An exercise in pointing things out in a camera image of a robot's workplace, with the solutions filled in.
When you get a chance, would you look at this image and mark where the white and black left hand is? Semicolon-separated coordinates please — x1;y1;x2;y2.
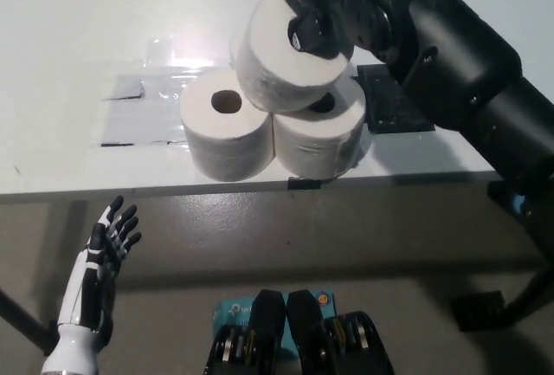
58;195;143;333

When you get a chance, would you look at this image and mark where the clear plastic sheet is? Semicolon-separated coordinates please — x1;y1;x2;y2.
100;33;237;147

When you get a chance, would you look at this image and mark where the black tape strip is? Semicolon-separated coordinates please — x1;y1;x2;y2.
286;174;338;191

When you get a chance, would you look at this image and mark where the black leg foot plate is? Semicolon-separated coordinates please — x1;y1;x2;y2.
448;289;508;333
42;320;65;358

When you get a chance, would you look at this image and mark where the teal TP-Link box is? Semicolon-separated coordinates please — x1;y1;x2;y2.
211;290;338;350

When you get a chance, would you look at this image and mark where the black diagonal table leg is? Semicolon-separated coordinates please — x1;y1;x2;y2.
499;255;554;320
0;286;47;352

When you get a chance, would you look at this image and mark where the black and blue clamp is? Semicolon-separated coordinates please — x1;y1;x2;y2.
487;179;554;221

